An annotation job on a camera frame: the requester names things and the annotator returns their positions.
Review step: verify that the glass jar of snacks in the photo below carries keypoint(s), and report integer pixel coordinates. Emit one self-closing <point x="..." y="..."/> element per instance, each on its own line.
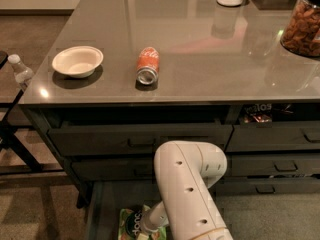
<point x="302" y="34"/>

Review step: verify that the dark snack bag in drawer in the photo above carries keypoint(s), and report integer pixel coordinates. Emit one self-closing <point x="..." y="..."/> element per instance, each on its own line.
<point x="260" y="113"/>

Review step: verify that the green rice chip bag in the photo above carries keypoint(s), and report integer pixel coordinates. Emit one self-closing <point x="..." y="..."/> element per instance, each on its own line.
<point x="129" y="226"/>

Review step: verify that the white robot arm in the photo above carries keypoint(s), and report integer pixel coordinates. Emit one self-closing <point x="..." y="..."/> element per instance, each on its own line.
<point x="185" y="170"/>

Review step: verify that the red soda can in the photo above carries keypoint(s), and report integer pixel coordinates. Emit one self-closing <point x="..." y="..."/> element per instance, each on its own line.
<point x="148" y="66"/>

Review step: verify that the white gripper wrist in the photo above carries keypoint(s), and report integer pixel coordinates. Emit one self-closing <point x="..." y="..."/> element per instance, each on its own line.
<point x="149" y="226"/>

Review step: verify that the dark counter cabinet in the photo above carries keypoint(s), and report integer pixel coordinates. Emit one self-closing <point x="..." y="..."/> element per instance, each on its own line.
<point x="212" y="62"/>

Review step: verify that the middle left drawer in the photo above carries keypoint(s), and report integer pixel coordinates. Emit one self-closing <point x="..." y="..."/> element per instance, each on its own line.
<point x="114" y="169"/>

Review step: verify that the middle right drawer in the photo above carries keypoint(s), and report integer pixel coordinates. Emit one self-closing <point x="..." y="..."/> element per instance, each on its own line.
<point x="273" y="165"/>

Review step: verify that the open bottom left drawer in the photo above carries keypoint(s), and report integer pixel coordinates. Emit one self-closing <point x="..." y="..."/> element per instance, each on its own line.
<point x="109" y="197"/>

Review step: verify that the top right drawer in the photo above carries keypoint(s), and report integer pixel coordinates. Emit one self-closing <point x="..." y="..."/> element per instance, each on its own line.
<point x="275" y="136"/>

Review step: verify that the top left drawer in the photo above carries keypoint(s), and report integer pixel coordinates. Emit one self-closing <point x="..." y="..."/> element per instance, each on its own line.
<point x="132" y="138"/>

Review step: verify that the bottom right drawer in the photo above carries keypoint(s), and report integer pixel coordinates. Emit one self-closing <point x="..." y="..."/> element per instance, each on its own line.
<point x="262" y="186"/>

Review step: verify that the white paper bowl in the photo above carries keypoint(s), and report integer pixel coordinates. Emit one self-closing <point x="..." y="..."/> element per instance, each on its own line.
<point x="78" y="61"/>

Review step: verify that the clear plastic water bottle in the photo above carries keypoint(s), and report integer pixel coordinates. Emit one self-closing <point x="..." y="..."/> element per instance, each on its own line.
<point x="23" y="74"/>

